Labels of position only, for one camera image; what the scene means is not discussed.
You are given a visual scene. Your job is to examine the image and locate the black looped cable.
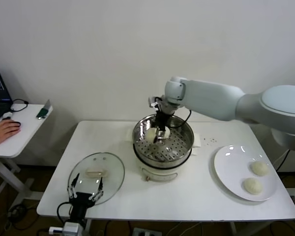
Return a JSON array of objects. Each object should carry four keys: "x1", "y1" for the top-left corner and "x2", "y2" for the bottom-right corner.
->
[{"x1": 10, "y1": 99, "x2": 29, "y2": 113}]

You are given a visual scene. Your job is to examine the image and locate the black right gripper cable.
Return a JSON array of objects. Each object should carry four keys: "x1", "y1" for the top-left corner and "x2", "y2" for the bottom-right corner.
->
[{"x1": 171, "y1": 109, "x2": 192, "y2": 129}]

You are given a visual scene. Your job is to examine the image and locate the person's bare hand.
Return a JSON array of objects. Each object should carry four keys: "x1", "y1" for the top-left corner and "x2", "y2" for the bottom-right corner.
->
[{"x1": 0, "y1": 120, "x2": 22, "y2": 149}]

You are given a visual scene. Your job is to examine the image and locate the white electric cooker pot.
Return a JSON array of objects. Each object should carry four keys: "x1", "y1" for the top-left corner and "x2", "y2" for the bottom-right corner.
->
[{"x1": 133, "y1": 145, "x2": 199, "y2": 182}]

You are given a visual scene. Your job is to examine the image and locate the green handled utility knife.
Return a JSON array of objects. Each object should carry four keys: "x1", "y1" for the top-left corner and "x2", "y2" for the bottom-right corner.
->
[{"x1": 36, "y1": 99, "x2": 51, "y2": 120}]

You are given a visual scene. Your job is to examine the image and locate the black wall cable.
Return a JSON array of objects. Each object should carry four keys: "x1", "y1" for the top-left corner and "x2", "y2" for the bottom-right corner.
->
[{"x1": 276, "y1": 148, "x2": 292, "y2": 173}]

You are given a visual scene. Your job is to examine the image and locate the perforated steel steamer basket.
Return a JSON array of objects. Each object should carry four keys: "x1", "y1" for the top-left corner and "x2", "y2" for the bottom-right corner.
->
[{"x1": 125, "y1": 113, "x2": 202, "y2": 166}]

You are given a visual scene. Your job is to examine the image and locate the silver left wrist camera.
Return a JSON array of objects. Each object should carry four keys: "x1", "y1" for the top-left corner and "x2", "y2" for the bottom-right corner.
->
[{"x1": 48, "y1": 222, "x2": 80, "y2": 236}]

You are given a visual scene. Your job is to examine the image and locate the white floor socket with cables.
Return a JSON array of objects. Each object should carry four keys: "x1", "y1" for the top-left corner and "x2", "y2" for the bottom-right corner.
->
[{"x1": 7, "y1": 205, "x2": 28, "y2": 223}]

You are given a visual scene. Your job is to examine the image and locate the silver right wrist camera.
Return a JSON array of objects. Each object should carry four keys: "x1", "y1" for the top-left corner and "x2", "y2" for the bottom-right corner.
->
[{"x1": 148, "y1": 96, "x2": 164, "y2": 109}]

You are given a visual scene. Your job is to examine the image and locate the white side table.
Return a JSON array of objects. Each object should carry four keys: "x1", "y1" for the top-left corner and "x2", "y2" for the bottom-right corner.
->
[{"x1": 0, "y1": 104, "x2": 54, "y2": 209}]

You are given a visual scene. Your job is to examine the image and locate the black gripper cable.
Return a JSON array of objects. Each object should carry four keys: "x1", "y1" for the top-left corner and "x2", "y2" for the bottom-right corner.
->
[
  {"x1": 171, "y1": 109, "x2": 192, "y2": 129},
  {"x1": 57, "y1": 201, "x2": 72, "y2": 223}
]

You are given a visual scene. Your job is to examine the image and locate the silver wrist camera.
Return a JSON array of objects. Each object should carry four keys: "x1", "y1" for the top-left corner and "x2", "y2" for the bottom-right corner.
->
[
  {"x1": 48, "y1": 222, "x2": 80, "y2": 236},
  {"x1": 148, "y1": 96, "x2": 164, "y2": 109}
]

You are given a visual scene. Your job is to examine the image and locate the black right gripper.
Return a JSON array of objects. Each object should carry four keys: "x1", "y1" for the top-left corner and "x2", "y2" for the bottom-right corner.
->
[{"x1": 152, "y1": 110, "x2": 175, "y2": 144}]

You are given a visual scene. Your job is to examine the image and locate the grey floor power strip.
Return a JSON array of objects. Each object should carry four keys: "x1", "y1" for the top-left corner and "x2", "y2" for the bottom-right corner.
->
[{"x1": 132, "y1": 228, "x2": 163, "y2": 236}]

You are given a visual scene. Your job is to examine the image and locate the glass pot lid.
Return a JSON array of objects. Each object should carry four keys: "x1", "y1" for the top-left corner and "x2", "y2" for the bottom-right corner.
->
[{"x1": 67, "y1": 152, "x2": 125, "y2": 207}]

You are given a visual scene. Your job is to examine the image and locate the white round plate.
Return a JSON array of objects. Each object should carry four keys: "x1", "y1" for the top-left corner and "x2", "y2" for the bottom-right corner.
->
[{"x1": 213, "y1": 145, "x2": 278, "y2": 202}]

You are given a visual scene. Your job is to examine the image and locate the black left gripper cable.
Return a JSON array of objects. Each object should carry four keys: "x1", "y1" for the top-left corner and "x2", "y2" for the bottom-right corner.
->
[{"x1": 57, "y1": 201, "x2": 72, "y2": 223}]

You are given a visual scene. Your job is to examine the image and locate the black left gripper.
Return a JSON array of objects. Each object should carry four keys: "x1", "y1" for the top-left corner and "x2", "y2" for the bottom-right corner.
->
[{"x1": 67, "y1": 173, "x2": 104, "y2": 222}]

